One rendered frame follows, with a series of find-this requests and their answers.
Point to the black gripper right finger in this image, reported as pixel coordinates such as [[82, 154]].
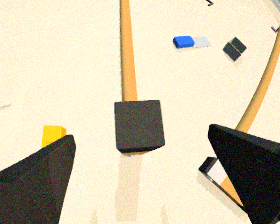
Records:
[[253, 167]]

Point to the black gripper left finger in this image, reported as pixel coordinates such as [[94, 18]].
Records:
[[32, 191]]

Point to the long-handled scraper with black blade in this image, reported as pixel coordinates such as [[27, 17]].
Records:
[[139, 125]]

